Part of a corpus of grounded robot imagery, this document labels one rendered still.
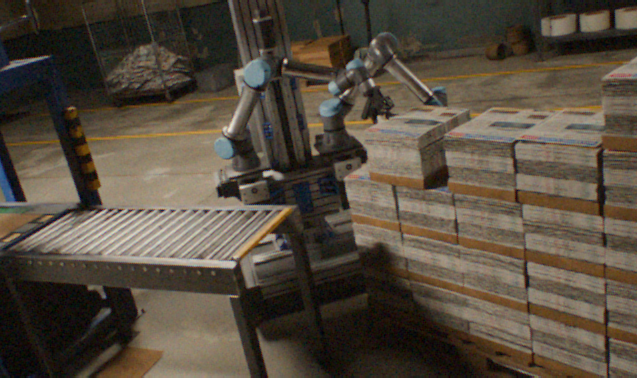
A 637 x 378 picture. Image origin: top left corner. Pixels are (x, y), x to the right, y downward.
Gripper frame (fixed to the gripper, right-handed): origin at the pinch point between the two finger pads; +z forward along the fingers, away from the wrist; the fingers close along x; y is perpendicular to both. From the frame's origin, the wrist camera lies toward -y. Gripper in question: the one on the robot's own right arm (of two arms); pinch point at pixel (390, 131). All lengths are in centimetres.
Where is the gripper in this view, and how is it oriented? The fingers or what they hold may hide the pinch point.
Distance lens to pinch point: 287.7
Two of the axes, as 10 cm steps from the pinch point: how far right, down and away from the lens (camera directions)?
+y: 5.1, -3.4, -7.9
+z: 5.0, 8.6, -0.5
